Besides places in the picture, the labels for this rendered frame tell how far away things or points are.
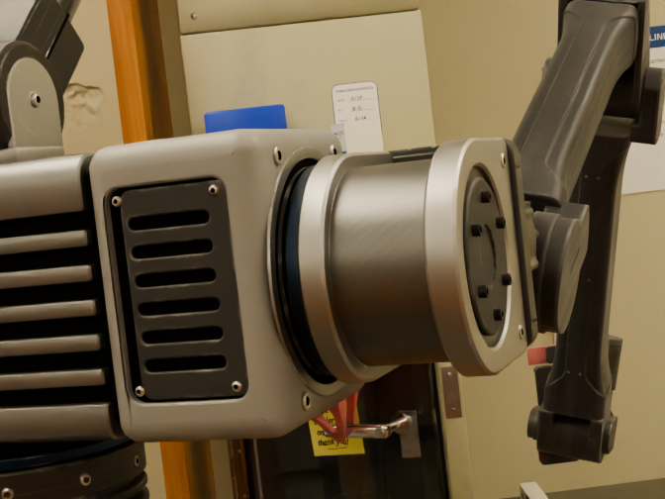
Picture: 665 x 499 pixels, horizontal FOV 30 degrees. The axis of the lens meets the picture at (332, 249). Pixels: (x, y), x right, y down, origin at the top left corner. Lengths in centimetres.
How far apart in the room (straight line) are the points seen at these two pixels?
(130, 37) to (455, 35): 72
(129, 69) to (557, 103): 74
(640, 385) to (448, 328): 162
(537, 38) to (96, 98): 74
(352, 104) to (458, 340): 108
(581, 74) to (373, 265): 44
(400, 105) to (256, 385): 108
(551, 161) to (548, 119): 6
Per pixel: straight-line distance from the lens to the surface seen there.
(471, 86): 211
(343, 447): 156
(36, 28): 76
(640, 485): 216
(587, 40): 105
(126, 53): 157
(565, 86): 98
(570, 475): 219
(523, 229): 70
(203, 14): 166
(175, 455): 159
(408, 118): 166
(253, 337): 61
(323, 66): 165
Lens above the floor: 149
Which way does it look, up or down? 3 degrees down
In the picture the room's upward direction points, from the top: 6 degrees counter-clockwise
